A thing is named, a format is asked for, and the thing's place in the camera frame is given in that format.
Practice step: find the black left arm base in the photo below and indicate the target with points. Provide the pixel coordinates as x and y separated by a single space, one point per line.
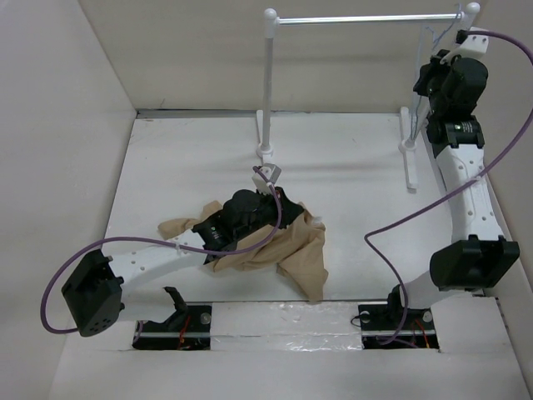
188 328

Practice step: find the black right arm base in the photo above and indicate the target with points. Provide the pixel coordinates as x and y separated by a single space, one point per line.
382 326

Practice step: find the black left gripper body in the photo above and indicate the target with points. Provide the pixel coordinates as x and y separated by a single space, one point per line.
266 214

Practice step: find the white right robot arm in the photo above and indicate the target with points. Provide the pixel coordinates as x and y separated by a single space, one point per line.
479 254

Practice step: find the white clothes rack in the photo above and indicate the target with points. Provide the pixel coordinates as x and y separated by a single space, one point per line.
356 64

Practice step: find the beige t shirt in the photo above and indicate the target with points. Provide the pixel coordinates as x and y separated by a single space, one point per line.
296 252

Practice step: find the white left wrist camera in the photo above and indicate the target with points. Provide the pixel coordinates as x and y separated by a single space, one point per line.
267 173

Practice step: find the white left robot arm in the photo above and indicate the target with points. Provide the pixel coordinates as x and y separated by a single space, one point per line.
98 290

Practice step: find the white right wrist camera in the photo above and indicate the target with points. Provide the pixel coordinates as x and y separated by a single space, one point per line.
469 44

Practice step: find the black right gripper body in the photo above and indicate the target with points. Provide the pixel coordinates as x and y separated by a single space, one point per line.
434 77

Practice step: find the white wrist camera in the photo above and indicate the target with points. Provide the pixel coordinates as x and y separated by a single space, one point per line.
469 44
267 173

